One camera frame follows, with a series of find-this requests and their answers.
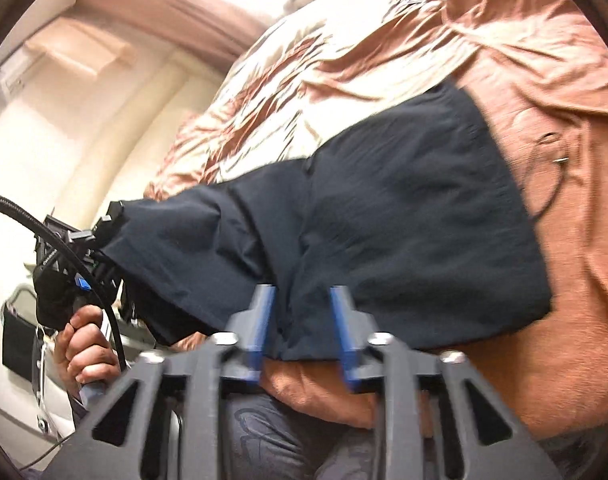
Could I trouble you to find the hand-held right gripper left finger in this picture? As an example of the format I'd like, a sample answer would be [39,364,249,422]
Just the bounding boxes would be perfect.
[41,284,278,480]

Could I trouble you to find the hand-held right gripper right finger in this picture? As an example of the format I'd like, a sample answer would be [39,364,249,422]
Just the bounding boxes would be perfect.
[329,285,566,480]

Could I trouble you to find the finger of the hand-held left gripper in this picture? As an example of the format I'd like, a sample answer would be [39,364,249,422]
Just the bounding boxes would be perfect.
[94,200,128,249]

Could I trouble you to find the black pants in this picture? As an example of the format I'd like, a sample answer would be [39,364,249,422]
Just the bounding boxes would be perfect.
[101,81,556,364]

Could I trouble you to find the person's left hand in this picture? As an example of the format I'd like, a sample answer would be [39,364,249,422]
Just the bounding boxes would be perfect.
[53,305,122,387]

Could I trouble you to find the black box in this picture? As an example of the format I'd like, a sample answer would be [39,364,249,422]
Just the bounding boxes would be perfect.
[0,299,41,370]

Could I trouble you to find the person's grey trousers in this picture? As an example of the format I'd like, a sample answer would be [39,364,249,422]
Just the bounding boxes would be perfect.
[223,389,386,480]

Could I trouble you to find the pink-brown curtain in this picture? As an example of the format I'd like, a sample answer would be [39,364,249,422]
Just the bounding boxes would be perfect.
[98,0,266,58]

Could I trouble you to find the beige duvet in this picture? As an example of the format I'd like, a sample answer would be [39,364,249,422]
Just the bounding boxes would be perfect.
[204,0,467,186]

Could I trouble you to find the orange blanket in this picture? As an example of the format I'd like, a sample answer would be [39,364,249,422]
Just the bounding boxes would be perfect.
[143,0,608,443]

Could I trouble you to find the thick black cable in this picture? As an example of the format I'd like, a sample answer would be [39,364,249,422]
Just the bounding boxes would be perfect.
[0,189,128,377]

